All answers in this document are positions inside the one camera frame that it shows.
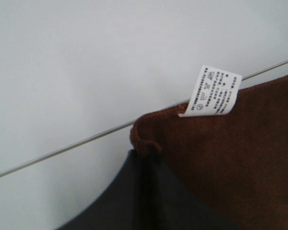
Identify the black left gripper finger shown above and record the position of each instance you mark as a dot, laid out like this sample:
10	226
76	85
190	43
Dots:
146	195

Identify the brown towel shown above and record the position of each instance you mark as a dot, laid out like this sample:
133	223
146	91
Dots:
236	163

